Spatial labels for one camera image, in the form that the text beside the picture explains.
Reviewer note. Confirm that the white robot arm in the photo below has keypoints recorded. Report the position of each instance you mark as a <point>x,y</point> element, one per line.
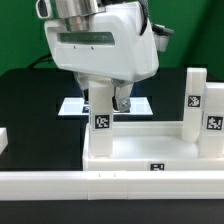
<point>101,40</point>

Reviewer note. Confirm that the white desk top tray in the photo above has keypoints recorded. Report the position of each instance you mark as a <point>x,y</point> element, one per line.
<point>149,146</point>

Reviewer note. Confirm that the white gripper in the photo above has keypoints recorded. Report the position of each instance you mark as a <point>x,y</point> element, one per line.
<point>102,38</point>

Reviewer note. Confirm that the white front fence bar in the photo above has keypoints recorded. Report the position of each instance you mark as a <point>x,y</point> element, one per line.
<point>111,185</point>

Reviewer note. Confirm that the marker tag base plate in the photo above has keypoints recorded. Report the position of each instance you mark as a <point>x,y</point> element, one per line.
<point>74,106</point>

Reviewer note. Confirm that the white left side block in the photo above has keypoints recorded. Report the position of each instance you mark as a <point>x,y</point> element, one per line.
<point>3,139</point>

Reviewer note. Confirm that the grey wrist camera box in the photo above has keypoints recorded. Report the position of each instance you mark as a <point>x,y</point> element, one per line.
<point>161,36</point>

